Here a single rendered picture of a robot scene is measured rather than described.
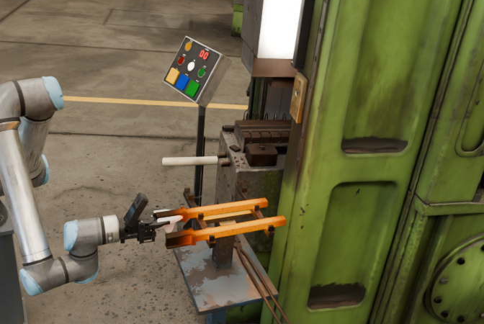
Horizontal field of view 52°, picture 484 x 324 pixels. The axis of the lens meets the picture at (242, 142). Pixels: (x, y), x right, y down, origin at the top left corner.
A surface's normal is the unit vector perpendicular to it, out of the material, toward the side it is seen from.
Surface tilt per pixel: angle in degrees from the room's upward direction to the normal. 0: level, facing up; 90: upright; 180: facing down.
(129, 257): 0
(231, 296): 0
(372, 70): 89
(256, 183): 90
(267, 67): 90
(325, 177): 90
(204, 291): 0
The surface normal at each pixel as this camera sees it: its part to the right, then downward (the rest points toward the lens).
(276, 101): 0.22, 0.47
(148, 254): 0.10, -0.88
